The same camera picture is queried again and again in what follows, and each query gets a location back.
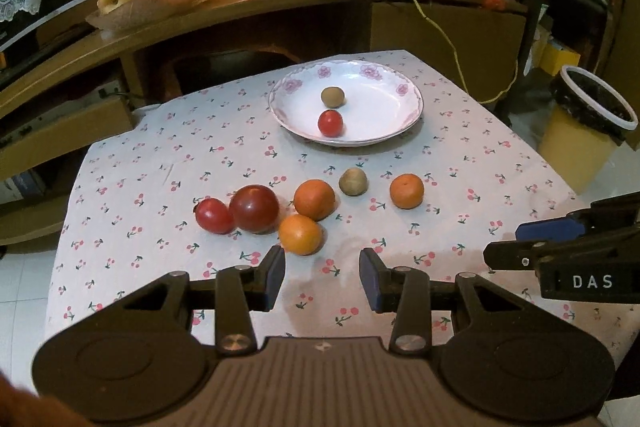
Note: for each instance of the large dark red tomato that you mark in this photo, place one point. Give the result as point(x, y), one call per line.
point(254, 208)

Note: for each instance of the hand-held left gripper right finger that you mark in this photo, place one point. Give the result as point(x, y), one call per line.
point(369, 281)

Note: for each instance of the white floral plate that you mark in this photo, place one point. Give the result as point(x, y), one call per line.
point(380, 107)

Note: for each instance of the wooden desk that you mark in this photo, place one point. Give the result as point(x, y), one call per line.
point(300, 9)

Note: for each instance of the small red object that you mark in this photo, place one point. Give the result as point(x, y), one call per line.
point(495, 2)

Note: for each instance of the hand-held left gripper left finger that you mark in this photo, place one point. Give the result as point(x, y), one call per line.
point(274, 279)

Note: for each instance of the yellow trash bin black liner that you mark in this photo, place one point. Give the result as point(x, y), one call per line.
point(575, 147)

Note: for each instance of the red oval tomato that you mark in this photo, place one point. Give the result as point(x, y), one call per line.
point(214, 216)

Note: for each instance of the small orange tangerine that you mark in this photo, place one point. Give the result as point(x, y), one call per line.
point(407, 191)
point(314, 199)
point(300, 235)

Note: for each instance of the brown kiwi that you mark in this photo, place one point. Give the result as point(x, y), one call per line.
point(332, 97)
point(353, 182)

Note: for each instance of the small red cherry tomato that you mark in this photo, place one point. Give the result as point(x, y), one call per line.
point(330, 123)

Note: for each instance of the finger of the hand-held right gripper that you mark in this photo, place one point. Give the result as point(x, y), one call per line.
point(510, 255)
point(545, 228)

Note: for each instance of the wooden drawer unit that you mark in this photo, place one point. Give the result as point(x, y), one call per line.
point(55, 137)

